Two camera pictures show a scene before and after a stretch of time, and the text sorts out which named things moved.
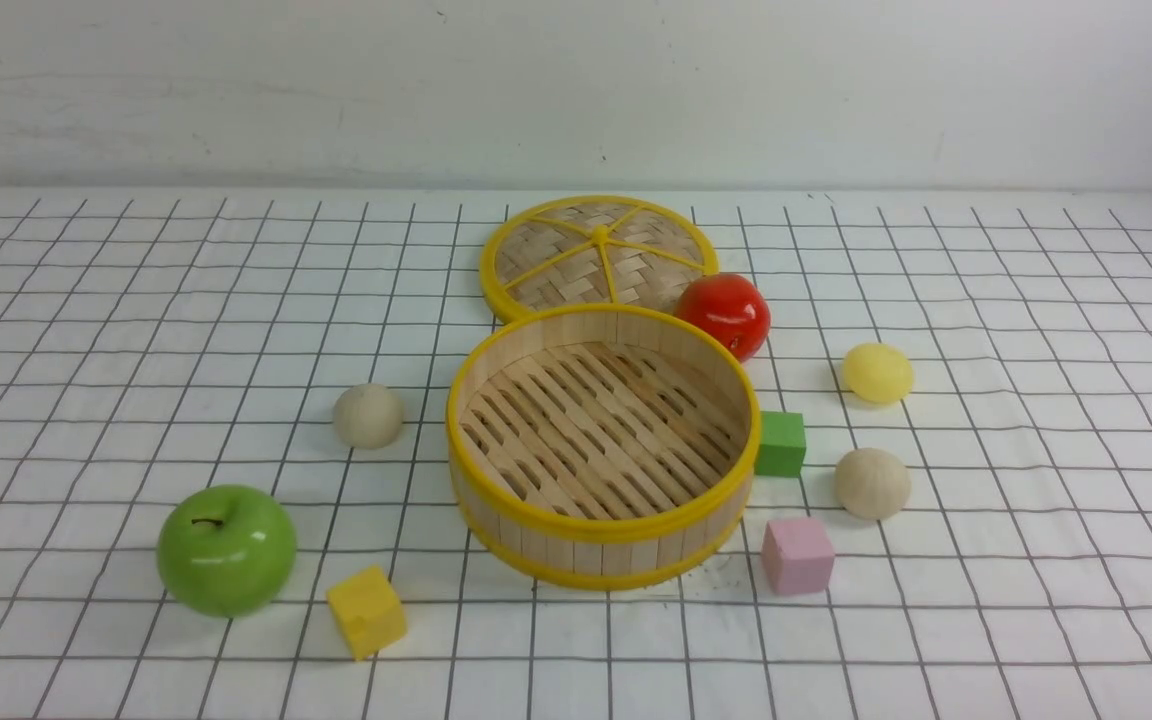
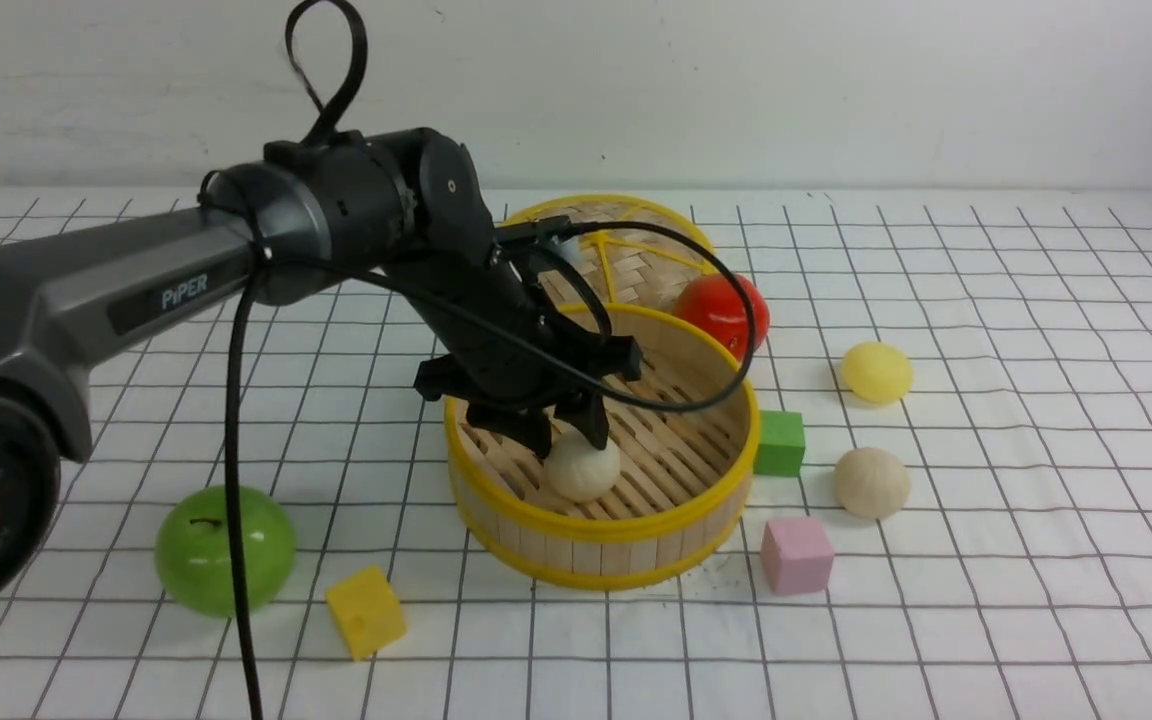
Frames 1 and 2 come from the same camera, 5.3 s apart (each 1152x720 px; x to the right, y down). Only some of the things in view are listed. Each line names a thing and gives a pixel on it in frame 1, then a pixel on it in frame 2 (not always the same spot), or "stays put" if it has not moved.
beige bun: x=872 y=484 stays put
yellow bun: x=877 y=373 stays put
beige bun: x=368 y=416 → x=579 y=471
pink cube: x=798 y=555 stays put
